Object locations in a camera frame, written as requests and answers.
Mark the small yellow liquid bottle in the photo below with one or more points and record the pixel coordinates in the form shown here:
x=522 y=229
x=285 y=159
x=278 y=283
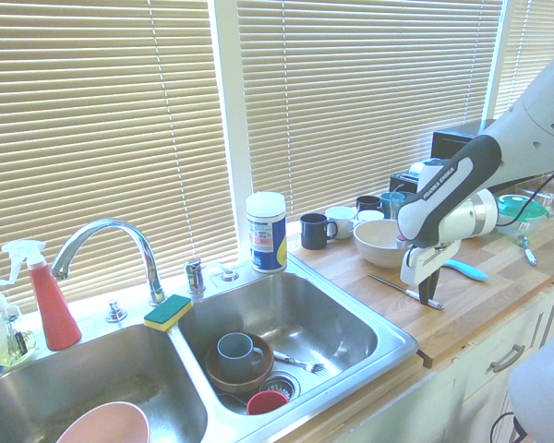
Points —
x=16 y=346

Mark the cream kitchen cabinet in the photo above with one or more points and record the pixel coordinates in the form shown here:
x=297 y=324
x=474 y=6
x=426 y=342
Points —
x=480 y=383

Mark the clear plastic tray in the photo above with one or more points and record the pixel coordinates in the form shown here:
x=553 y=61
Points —
x=547 y=187

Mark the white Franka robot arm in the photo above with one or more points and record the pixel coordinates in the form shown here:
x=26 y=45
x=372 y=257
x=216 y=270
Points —
x=526 y=115

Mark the medium beige window blind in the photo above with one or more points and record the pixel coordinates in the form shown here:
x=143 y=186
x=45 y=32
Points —
x=360 y=101

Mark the large cream bowl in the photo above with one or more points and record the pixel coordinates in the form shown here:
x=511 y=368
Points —
x=378 y=244

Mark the brown wooden bowl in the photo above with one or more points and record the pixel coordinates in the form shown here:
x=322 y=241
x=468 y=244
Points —
x=240 y=376

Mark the small black mug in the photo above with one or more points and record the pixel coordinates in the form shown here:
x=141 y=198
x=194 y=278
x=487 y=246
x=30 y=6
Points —
x=367 y=203

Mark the grey-blue ceramic mug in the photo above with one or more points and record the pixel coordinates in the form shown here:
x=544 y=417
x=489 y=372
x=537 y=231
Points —
x=233 y=350

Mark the large dark navy mug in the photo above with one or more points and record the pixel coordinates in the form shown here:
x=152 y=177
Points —
x=314 y=231

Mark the metal sink drain strainer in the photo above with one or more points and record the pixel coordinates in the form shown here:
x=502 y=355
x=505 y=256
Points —
x=279 y=383

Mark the pink plastic bowl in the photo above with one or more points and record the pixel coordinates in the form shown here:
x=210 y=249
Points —
x=106 y=424

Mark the black box appliance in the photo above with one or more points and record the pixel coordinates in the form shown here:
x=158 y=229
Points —
x=452 y=143

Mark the chrome kitchen faucet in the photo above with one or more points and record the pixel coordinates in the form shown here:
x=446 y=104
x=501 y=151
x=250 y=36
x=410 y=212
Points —
x=143 y=240

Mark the stainless steel double sink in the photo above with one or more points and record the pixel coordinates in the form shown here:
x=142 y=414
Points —
x=304 y=300

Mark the yellow and green sponge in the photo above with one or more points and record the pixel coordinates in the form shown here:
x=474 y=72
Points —
x=168 y=311

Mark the white and grey appliance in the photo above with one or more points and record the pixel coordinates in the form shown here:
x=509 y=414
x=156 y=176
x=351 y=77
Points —
x=422 y=168

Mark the white sink sprayer head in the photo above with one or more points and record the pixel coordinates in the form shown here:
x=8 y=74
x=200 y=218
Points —
x=228 y=276

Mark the red mug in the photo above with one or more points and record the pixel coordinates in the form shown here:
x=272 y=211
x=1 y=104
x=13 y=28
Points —
x=265 y=402

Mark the teal mug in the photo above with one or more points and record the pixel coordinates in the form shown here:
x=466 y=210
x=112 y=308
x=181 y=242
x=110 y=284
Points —
x=390 y=203

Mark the narrow beige window blind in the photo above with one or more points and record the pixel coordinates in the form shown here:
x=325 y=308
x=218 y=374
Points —
x=531 y=46

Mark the small chrome sink knob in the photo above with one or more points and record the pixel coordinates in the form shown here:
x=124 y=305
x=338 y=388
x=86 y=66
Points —
x=116 y=311

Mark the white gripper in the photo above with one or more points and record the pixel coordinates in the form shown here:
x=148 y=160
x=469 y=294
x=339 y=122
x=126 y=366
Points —
x=425 y=263

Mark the red spray bottle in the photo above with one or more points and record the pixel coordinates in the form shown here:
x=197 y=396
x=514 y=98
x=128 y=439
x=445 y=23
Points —
x=53 y=304

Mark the black toaster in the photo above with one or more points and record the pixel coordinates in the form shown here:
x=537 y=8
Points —
x=401 y=182

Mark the low white cup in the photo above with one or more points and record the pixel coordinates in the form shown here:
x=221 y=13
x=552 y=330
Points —
x=371 y=215

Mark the white and blue wipes canister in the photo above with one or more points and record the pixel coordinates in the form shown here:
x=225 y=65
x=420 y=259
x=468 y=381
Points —
x=267 y=231

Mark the green-lidded clear container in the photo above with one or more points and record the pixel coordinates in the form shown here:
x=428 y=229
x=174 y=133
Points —
x=521 y=212

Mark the grey rounded robot base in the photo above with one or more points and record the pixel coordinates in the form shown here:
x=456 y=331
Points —
x=545 y=397

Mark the wide beige window blind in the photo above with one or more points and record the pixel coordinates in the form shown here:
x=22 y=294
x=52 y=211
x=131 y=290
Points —
x=97 y=138

